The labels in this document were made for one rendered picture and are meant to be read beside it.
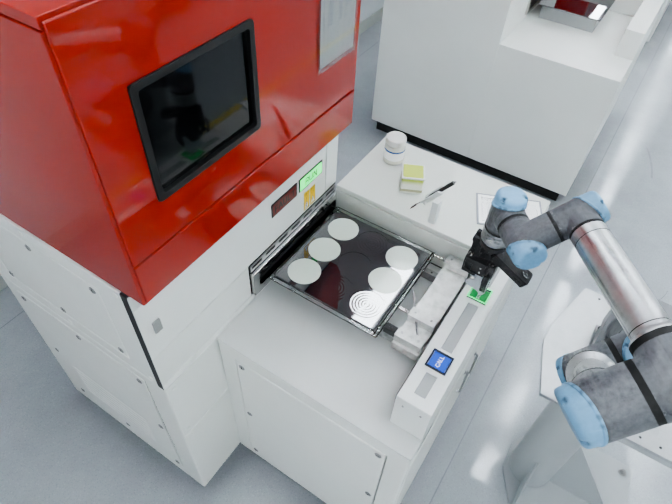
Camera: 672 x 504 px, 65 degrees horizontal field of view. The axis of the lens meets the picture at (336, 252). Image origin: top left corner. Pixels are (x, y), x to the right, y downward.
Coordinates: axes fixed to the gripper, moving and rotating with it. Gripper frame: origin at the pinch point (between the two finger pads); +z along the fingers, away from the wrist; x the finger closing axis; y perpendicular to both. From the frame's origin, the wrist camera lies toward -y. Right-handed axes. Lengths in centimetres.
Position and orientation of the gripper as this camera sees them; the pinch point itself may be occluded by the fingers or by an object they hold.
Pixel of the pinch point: (483, 292)
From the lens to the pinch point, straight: 153.0
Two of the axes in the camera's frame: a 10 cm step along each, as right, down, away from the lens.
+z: -0.4, 6.7, 7.4
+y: -8.4, -4.3, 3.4
